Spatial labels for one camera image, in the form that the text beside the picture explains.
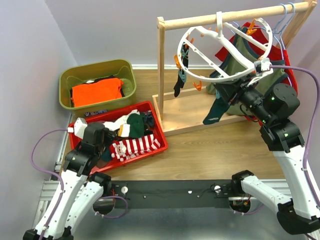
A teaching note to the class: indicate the red plastic tray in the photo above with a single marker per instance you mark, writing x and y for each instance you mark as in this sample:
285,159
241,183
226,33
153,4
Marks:
114,115

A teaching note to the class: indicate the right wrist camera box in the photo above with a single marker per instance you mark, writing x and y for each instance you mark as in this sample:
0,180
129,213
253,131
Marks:
262,69

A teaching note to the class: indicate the orange folded garment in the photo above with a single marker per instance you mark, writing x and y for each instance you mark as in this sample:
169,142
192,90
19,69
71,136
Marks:
96,92

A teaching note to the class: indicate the olive green plastic bin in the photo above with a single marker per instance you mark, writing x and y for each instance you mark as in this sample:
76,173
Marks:
119,68

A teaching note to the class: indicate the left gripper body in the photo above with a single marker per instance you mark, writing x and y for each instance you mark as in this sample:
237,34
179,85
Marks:
109,136

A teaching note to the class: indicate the blue wire hanger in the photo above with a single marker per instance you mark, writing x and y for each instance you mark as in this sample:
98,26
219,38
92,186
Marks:
282,32

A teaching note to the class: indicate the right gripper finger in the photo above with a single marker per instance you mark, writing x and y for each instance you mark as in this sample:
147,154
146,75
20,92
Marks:
229,91
243,81

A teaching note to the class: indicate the dark green sock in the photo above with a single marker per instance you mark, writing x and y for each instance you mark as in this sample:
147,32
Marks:
217,110

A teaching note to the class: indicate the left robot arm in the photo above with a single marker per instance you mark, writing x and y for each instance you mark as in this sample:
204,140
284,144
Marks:
78,189

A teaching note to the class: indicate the wooden clothes rack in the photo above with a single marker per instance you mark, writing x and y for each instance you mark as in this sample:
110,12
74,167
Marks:
186,112

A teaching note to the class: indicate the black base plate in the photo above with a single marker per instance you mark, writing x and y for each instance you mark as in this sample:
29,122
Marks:
174,194

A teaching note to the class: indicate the red shirt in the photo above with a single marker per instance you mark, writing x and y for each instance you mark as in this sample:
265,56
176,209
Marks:
231,66

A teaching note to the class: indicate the argyle patterned sock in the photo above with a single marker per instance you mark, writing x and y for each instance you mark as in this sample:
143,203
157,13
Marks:
148,120

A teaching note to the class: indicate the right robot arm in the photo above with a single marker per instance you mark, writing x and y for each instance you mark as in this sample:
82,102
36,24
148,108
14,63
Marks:
298,213

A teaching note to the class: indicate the red white striped santa sock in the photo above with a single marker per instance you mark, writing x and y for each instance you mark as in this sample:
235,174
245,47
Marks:
123,150

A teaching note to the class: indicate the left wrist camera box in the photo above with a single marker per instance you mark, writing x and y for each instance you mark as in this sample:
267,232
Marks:
78,128

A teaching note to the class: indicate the orange clothes peg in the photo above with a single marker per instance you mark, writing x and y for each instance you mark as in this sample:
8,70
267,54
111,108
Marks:
198,85

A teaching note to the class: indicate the black striped sock pair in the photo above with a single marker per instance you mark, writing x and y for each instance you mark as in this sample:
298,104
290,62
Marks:
182,76

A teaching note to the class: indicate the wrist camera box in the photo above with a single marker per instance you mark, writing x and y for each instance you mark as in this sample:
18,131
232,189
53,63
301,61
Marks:
262,69
78,128

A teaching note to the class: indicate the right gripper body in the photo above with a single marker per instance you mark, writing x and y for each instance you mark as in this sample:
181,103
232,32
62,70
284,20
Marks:
249,97

